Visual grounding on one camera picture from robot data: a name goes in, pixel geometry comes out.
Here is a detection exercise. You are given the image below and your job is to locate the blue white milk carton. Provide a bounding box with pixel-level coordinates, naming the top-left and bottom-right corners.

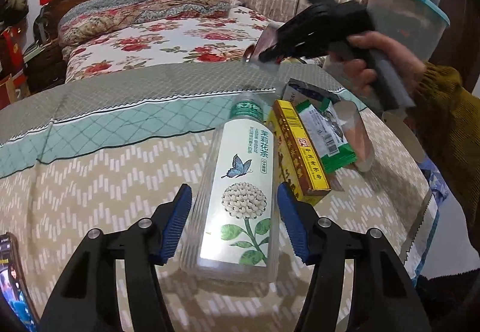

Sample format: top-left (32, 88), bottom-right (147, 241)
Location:
top-left (282, 78), bottom-right (341, 107)

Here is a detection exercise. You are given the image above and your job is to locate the green white snack wrapper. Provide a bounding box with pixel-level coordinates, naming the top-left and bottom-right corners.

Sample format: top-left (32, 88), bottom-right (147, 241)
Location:
top-left (295, 99), bottom-right (357, 173)

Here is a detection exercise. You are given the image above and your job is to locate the pink white paper cup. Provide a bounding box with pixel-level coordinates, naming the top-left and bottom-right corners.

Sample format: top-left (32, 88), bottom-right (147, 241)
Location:
top-left (334, 101), bottom-right (375, 172)

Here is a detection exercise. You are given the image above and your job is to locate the yellow brown medicine box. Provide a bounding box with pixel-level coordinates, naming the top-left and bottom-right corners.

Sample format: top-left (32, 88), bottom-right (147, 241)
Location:
top-left (267, 100), bottom-right (331, 207)

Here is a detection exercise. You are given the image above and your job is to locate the clear tea bottle green cap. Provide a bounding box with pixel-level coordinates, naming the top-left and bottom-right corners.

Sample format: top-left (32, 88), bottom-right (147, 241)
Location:
top-left (180, 93), bottom-right (279, 283)

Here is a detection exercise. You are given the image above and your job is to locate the mustard sweater forearm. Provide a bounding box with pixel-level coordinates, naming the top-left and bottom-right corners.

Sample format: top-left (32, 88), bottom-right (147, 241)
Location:
top-left (409, 63), bottom-right (480, 249)

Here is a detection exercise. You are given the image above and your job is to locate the person right hand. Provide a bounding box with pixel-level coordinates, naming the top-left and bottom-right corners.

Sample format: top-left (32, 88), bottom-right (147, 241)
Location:
top-left (329, 30), bottom-right (429, 98)

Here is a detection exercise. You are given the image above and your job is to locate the smartphone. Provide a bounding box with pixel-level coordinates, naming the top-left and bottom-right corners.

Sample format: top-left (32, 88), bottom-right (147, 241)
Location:
top-left (1, 232), bottom-right (39, 331)

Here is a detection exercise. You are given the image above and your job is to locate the clear storage box teal lid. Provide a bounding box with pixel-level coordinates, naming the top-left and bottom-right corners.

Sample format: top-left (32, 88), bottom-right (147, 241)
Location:
top-left (367, 0), bottom-right (450, 61)

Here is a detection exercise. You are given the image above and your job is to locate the floral bed sheet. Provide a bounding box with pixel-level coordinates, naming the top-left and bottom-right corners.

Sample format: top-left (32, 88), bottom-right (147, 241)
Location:
top-left (66, 7), bottom-right (272, 82)

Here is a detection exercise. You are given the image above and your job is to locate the blue patterned cloth bag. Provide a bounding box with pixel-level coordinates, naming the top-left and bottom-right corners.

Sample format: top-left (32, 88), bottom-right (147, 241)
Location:
top-left (417, 155), bottom-right (451, 208)

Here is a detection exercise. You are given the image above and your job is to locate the patterned bed quilt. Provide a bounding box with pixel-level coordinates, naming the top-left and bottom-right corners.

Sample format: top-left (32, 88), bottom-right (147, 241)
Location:
top-left (1, 62), bottom-right (439, 312)

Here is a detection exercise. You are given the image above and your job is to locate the folded floral duvet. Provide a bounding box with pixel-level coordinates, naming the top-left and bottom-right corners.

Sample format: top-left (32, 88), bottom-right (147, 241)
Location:
top-left (58, 0), bottom-right (240, 49)

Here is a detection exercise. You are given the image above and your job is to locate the carved wooden headboard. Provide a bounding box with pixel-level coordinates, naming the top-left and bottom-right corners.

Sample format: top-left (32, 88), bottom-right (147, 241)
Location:
top-left (24, 0), bottom-right (89, 94)

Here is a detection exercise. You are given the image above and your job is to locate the cluttered shelf unit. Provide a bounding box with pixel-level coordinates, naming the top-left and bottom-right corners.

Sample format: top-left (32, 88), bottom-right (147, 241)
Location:
top-left (1, 0), bottom-right (30, 109)

